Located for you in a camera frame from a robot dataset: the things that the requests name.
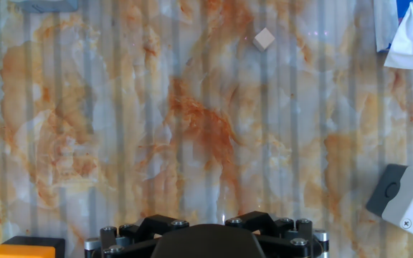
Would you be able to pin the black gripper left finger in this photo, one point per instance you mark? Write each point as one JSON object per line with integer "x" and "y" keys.
{"x": 138, "y": 233}

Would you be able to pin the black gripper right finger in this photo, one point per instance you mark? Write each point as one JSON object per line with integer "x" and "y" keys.
{"x": 282, "y": 233}

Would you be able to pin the small wooden block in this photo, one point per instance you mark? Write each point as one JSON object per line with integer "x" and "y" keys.
{"x": 264, "y": 38}

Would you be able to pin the orange box red mushroom button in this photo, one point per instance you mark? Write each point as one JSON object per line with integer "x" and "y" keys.
{"x": 23, "y": 249}

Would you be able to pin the orange marble pattern mat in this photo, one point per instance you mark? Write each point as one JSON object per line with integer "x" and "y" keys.
{"x": 192, "y": 125}

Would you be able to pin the grey box small red button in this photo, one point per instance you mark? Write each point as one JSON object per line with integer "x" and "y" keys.
{"x": 407, "y": 200}

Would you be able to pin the blue tissue pack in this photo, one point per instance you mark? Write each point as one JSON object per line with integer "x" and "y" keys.
{"x": 412, "y": 39}

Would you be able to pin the grey box green button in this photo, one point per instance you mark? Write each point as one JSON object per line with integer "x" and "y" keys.
{"x": 47, "y": 5}

